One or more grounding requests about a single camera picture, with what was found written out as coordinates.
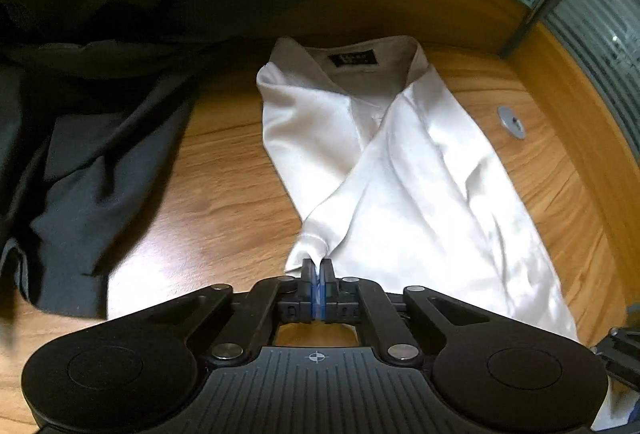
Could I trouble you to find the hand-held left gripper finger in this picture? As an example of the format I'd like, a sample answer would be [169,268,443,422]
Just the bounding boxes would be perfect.
[145,258,319,367]
[319,258,495,366]

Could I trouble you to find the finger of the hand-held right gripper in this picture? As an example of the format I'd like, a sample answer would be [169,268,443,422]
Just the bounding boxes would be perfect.
[594,326,640,392]

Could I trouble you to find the white short-sleeved shirt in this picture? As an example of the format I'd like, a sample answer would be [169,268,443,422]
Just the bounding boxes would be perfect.
[256,35,631,432]

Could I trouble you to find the pile of black clothes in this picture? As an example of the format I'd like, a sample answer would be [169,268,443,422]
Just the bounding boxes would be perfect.
[0,0,498,320]

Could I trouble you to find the round metal table grommet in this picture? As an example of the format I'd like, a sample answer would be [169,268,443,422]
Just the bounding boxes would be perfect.
[497,105,526,140]

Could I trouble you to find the grey slatted partition panel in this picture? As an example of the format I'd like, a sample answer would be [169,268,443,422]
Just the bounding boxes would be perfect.
[487,0,640,155]

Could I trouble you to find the black metal post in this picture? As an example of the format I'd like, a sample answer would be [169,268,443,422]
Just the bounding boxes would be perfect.
[500,0,598,60]

